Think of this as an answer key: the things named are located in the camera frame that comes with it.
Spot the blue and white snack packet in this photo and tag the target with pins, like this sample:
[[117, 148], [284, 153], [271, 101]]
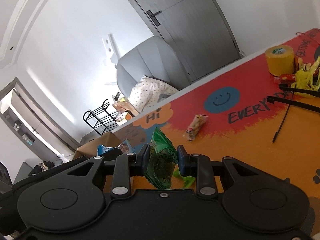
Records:
[[107, 148]]

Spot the pile of boxes beside armchair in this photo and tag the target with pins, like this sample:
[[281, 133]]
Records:
[[123, 107]]

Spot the yellow plastic shreds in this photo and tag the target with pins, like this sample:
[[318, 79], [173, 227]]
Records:
[[306, 77]]

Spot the white dotted pillow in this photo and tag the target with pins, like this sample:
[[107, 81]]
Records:
[[150, 90]]

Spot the light green snack packet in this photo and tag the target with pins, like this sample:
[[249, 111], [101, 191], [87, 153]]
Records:
[[186, 178]]

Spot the grey armchair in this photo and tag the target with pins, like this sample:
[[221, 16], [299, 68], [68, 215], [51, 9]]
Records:
[[147, 57]]

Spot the brown cardboard box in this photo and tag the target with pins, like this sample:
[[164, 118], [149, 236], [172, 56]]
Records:
[[95, 147]]

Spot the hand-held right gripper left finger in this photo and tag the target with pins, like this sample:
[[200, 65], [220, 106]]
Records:
[[145, 161]]

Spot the white wall fixture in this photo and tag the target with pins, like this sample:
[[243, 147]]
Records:
[[110, 47]]

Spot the beige biscuit packet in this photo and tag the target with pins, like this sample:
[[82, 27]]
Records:
[[196, 127]]

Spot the yellow tape roll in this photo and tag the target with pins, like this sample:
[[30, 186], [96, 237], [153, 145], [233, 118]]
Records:
[[280, 60]]

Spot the dark clothes pile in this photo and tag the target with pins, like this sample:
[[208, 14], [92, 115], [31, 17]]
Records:
[[41, 167]]

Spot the grey door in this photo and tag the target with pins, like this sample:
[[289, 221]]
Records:
[[190, 30]]

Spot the black metal rack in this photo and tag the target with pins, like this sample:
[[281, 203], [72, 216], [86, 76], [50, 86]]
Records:
[[98, 117]]

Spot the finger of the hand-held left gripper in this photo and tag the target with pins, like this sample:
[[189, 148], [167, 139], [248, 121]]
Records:
[[115, 153]]

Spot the red candy bar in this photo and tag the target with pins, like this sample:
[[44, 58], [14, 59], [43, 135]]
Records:
[[285, 78]]

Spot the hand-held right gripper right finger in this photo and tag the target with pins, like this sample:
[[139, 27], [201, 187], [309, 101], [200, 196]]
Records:
[[182, 162]]

